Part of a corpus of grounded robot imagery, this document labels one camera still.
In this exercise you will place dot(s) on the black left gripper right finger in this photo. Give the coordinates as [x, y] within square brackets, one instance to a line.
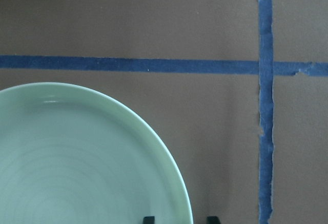
[213, 220]

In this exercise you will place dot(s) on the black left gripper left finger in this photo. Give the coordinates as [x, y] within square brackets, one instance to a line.
[148, 220]

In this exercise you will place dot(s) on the light green plate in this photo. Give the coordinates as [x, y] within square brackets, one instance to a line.
[70, 154]

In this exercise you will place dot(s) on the brown paper table cover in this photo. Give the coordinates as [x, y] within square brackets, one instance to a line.
[237, 89]

